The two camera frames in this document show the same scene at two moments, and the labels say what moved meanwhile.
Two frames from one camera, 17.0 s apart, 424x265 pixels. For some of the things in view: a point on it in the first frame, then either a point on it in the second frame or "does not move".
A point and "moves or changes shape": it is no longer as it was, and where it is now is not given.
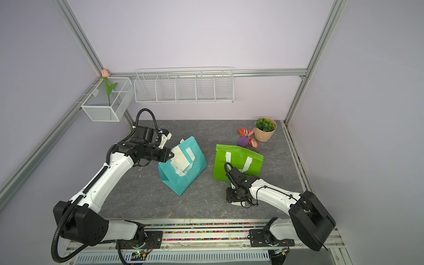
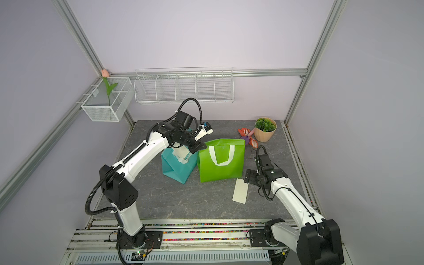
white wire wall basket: x=184 y=85 does not move
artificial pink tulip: x=105 y=74 does not move
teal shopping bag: x=176 y=183 moves or changes shape
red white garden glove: x=244 y=132 does not move
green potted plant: x=265 y=125 does not move
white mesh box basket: x=97 y=106 does not move
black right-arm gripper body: x=231 y=195 -> x=253 y=176
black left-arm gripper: x=164 y=157 -> x=199 y=146
